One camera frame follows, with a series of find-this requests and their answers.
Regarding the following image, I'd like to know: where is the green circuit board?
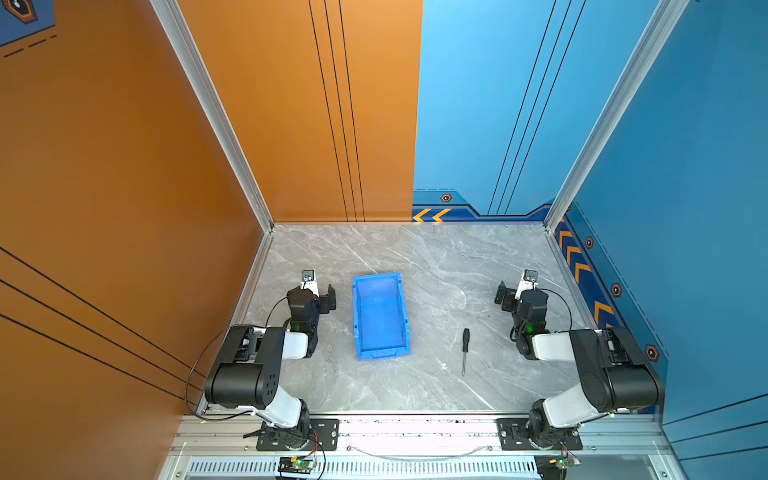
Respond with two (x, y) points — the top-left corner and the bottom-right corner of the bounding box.
(535, 456), (581, 480)
(277, 457), (317, 479)

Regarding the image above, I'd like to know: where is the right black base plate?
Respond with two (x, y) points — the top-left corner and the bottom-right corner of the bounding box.
(495, 417), (583, 451)

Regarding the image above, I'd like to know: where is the left aluminium corner post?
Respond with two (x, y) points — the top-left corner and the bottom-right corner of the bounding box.
(150, 0), (274, 234)

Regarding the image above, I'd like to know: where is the right green circuit board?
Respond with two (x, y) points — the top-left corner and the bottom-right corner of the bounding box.
(535, 456), (581, 480)

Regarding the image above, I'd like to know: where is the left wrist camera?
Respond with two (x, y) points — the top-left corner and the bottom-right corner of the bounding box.
(300, 269), (319, 296)

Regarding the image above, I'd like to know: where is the aluminium front frame rail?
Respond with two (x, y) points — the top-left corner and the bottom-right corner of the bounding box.
(159, 412), (686, 479)

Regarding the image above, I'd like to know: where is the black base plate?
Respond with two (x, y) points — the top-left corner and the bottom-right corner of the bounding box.
(495, 417), (583, 451)
(256, 417), (340, 452)

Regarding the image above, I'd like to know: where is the left green circuit board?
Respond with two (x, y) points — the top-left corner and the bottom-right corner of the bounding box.
(277, 457), (317, 479)

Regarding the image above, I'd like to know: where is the black handled screwdriver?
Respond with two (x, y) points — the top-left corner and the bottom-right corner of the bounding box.
(461, 328), (471, 376)

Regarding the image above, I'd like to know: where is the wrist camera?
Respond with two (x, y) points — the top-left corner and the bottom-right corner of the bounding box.
(515, 269), (538, 300)
(300, 269), (319, 296)

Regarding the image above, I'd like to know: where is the blue plastic bin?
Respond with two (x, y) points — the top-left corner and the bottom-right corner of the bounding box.
(352, 273), (411, 361)

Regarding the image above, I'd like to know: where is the aluminium corner post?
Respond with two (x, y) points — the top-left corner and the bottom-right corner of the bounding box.
(543, 0), (690, 234)
(150, 0), (274, 234)

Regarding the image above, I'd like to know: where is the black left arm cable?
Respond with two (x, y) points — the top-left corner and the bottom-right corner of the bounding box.
(184, 296), (289, 421)

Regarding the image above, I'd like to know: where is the grey cable on rail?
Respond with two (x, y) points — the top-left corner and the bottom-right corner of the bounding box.
(347, 444), (490, 462)

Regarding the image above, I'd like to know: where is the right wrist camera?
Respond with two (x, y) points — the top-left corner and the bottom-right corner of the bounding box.
(515, 269), (538, 300)

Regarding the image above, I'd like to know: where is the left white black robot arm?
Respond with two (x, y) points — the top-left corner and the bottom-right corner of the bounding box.
(204, 286), (336, 451)

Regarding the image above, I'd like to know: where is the right aluminium corner post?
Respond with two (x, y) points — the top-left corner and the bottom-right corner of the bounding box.
(543, 0), (690, 234)

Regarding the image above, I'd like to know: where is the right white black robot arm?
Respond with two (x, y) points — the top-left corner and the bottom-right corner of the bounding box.
(494, 284), (665, 449)

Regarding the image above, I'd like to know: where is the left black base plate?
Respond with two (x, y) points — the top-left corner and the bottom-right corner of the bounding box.
(256, 417), (340, 452)

